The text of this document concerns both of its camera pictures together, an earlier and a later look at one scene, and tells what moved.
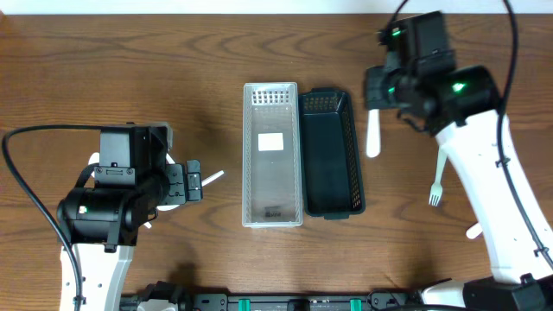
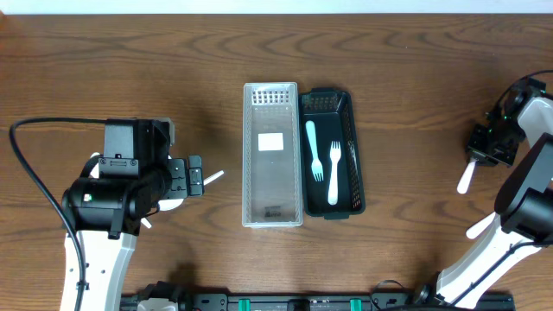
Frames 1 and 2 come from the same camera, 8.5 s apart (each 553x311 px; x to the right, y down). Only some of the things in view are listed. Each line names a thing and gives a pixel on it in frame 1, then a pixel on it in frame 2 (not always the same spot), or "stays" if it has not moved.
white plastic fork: (436, 190) -> (316, 164)
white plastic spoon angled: (169, 207) stays
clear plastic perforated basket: (272, 172) stays
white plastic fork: (473, 231) stays
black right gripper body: (376, 89) -> (487, 151)
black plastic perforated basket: (332, 172) stays
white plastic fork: (373, 141) -> (335, 153)
